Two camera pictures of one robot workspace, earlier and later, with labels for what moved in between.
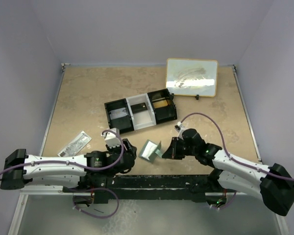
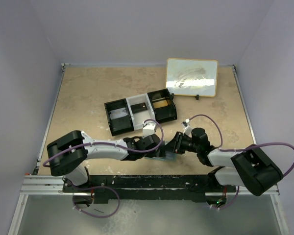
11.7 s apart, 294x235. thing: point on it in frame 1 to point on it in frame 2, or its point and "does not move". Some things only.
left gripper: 128,148 to 151,154
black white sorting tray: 141,111 does not move
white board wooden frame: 191,77 does not move
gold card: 160,104 does not move
